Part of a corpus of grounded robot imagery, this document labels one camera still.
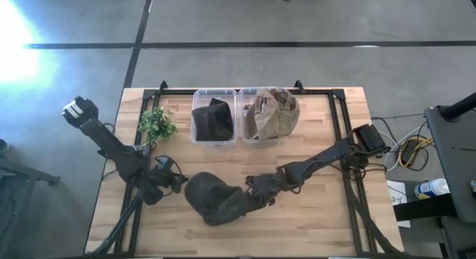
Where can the black bucket hat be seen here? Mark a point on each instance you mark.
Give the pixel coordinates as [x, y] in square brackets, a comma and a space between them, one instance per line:
[213, 121]

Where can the blue white spray can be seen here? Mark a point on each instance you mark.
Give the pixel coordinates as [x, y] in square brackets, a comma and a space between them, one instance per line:
[431, 188]

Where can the small green artificial plant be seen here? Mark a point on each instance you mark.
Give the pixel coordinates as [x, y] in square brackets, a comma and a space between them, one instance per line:
[157, 125]

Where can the black metal table frame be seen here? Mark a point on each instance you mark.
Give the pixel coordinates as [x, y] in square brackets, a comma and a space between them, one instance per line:
[178, 92]

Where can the black pole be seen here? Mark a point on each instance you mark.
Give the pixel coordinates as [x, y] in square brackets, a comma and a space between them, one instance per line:
[459, 108]

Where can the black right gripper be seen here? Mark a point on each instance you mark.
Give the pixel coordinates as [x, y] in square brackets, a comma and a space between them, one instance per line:
[275, 182]

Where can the beige bucket hat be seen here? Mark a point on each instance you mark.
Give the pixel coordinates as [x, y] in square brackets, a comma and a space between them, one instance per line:
[288, 110]
[266, 114]

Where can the white paper sheet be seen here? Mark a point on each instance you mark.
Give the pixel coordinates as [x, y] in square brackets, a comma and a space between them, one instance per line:
[398, 194]

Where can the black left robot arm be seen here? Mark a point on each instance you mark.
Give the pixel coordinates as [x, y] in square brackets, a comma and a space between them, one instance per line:
[108, 141]

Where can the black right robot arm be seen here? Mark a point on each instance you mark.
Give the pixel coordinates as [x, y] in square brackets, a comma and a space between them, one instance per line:
[327, 158]

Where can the black stand leg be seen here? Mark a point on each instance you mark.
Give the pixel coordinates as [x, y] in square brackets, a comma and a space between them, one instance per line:
[29, 174]

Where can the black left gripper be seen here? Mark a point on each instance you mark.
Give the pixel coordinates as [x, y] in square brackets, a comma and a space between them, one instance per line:
[156, 184]

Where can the dark brown bucket hat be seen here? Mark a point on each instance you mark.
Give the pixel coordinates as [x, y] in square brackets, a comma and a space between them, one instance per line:
[213, 197]

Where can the clear plastic bin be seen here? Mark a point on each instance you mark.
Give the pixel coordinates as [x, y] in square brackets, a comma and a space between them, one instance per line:
[245, 97]
[197, 97]

